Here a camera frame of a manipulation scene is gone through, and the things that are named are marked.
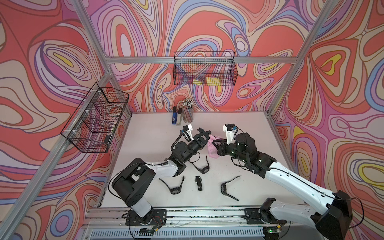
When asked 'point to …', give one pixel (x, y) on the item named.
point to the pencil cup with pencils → (187, 106)
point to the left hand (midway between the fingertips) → (214, 134)
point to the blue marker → (174, 115)
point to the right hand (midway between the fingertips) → (213, 145)
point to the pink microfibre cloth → (212, 151)
